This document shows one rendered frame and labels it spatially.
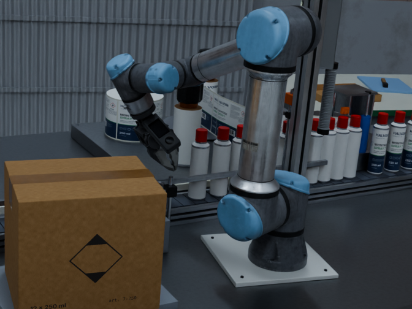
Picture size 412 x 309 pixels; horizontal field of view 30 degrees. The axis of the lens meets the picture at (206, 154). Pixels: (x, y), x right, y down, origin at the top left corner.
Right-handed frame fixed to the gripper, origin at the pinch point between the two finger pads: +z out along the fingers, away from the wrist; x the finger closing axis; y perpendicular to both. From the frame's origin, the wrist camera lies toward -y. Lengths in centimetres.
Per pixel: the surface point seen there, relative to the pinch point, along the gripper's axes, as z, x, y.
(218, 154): 4.0, -13.0, -1.5
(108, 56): 74, -69, 274
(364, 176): 43, -55, -2
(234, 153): 7.5, -17.9, -0.5
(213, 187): 12.8, -7.4, -0.7
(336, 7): -23, -54, -18
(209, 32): 92, -135, 261
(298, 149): 7.9, -29.4, -16.7
